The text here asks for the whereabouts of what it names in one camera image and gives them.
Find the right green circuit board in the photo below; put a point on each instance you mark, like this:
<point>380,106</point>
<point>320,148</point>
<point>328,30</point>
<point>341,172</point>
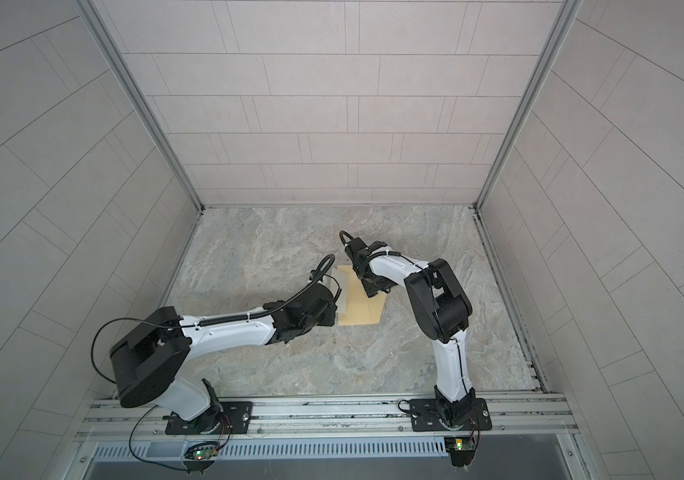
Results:
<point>461,450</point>

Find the yellow paper envelope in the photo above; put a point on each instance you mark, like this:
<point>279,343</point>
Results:
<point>354,306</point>

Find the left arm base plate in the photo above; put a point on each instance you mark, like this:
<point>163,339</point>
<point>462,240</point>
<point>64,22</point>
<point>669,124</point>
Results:
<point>220,419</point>

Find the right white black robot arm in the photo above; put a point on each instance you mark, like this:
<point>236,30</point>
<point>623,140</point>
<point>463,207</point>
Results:
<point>441,309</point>

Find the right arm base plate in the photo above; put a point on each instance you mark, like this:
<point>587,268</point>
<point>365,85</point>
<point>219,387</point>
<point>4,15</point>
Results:
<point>425,417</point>

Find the green circuit board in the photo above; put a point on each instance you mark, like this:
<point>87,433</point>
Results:
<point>200,457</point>
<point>461,450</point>

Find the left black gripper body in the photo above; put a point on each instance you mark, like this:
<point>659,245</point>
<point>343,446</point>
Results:
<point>326,319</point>

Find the white slotted cable duct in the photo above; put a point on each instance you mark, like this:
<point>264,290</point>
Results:
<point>267,449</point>

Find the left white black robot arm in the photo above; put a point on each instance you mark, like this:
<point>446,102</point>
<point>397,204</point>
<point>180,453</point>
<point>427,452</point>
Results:
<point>148,361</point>

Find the left green circuit board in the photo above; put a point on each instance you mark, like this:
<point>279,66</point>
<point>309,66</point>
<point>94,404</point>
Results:
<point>200,457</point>

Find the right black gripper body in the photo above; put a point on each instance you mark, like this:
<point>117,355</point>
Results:
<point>372,284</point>

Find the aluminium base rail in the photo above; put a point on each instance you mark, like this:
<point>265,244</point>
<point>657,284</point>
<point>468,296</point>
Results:
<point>337,416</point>

